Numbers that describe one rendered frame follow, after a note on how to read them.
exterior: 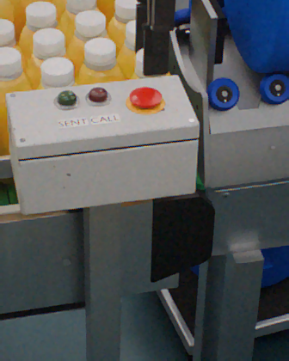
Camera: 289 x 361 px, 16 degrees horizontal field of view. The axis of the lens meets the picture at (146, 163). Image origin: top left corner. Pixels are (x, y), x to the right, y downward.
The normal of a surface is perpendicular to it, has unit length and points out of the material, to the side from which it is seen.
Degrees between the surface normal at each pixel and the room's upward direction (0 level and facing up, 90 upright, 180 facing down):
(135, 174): 90
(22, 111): 0
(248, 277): 90
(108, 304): 90
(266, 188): 110
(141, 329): 0
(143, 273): 90
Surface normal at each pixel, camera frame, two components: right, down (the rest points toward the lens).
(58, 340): 0.02, -0.78
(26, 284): 0.22, 0.62
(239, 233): 0.21, 0.84
